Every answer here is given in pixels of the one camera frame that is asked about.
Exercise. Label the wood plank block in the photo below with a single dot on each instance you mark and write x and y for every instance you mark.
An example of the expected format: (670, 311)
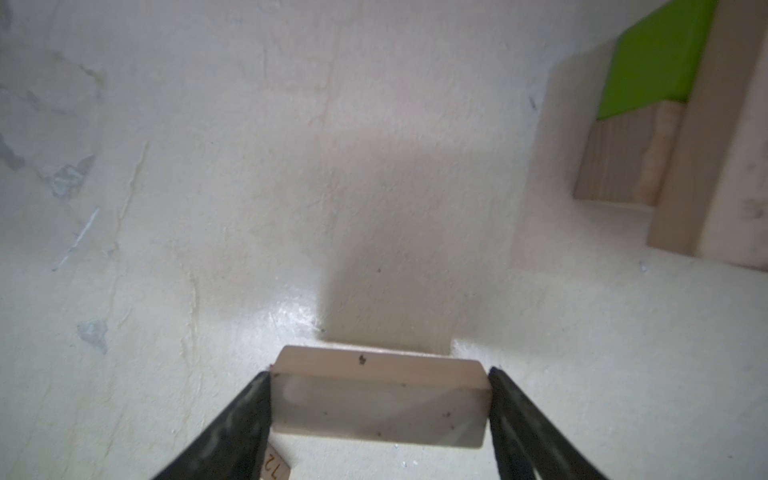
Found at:
(384, 397)

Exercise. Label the green wood block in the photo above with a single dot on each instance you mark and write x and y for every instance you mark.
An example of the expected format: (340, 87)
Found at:
(657, 58)

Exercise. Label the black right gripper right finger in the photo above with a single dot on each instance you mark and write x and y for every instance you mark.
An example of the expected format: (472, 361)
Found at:
(527, 445)

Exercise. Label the natural wood rectangular block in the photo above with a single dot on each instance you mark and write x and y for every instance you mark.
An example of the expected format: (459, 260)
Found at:
(627, 155)

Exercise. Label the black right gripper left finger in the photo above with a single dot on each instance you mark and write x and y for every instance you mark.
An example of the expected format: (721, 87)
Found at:
(233, 445)

